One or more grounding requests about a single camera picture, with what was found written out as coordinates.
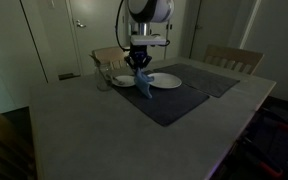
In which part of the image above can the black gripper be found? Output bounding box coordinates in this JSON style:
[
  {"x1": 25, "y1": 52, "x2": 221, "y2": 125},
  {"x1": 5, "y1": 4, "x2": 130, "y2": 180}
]
[{"x1": 123, "y1": 45, "x2": 153, "y2": 72}]

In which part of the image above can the blue cloth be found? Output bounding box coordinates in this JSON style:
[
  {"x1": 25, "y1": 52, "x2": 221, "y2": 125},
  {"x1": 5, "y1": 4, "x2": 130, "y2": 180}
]
[{"x1": 133, "y1": 68, "x2": 155, "y2": 100}]

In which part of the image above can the small white plate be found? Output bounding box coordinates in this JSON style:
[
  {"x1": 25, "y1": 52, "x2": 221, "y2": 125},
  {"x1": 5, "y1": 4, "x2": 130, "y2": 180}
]
[{"x1": 111, "y1": 74, "x2": 137, "y2": 88}]

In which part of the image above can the large white plate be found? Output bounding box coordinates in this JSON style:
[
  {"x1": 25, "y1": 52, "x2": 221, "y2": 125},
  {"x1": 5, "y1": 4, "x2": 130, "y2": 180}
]
[{"x1": 149, "y1": 72, "x2": 183, "y2": 90}]

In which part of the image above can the metal fork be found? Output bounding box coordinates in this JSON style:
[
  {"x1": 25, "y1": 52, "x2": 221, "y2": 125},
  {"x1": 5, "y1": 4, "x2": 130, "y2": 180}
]
[{"x1": 107, "y1": 73, "x2": 126, "y2": 86}]

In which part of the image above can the dark grey fabric placemat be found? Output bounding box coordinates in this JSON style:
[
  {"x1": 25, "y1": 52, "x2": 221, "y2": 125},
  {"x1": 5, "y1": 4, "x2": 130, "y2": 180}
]
[
  {"x1": 153, "y1": 63, "x2": 241, "y2": 99},
  {"x1": 111, "y1": 69, "x2": 211, "y2": 128}
]

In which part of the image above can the white door with lever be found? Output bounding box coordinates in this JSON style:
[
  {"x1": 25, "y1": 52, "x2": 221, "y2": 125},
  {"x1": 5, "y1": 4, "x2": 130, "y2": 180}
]
[{"x1": 65, "y1": 0, "x2": 127, "y2": 76}]

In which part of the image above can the grey plain door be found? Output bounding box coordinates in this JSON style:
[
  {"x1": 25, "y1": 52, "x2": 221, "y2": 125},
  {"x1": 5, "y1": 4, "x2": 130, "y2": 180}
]
[{"x1": 188, "y1": 0, "x2": 256, "y2": 63}]

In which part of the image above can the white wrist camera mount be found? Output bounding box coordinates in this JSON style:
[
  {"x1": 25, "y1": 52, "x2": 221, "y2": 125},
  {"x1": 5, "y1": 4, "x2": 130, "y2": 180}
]
[{"x1": 129, "y1": 35, "x2": 169, "y2": 48}]

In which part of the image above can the metal door lever handle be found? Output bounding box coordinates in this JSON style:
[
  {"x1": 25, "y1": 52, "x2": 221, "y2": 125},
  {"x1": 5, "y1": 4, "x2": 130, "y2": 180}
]
[{"x1": 75, "y1": 19, "x2": 87, "y2": 29}]

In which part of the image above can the black clamp with red handle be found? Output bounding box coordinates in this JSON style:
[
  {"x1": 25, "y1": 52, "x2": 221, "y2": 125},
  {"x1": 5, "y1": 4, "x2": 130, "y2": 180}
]
[
  {"x1": 258, "y1": 108, "x2": 288, "y2": 133},
  {"x1": 238, "y1": 136, "x2": 285, "y2": 179}
]

